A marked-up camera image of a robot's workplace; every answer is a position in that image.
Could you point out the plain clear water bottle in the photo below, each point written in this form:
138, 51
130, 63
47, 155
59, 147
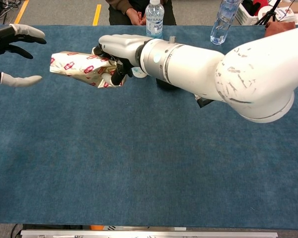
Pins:
222, 27

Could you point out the blue felt table cloth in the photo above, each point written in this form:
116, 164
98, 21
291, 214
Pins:
139, 161

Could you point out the person left bare hand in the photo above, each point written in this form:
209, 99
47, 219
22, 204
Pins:
143, 20

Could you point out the person right bare hand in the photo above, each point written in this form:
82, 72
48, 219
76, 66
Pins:
132, 17

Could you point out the labelled clear water bottle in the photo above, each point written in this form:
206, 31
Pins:
154, 19

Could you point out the white printed box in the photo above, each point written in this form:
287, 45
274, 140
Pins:
285, 13

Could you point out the gold foil snack packet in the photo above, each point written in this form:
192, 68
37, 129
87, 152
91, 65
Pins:
74, 65

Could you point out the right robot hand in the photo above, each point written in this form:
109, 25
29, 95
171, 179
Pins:
121, 45

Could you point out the black tripod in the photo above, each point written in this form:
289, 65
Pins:
265, 15

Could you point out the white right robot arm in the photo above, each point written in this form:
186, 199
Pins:
188, 64

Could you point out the white paper cup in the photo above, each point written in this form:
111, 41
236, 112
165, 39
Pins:
139, 73

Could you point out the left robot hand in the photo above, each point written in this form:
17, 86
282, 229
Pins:
24, 30

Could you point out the aluminium profile rail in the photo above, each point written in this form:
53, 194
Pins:
149, 234

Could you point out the white plastic basket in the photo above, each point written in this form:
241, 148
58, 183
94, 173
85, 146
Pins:
245, 15

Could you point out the orange brown cloth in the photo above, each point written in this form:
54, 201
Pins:
279, 27

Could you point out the seated person dark clothes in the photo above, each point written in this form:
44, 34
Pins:
116, 15

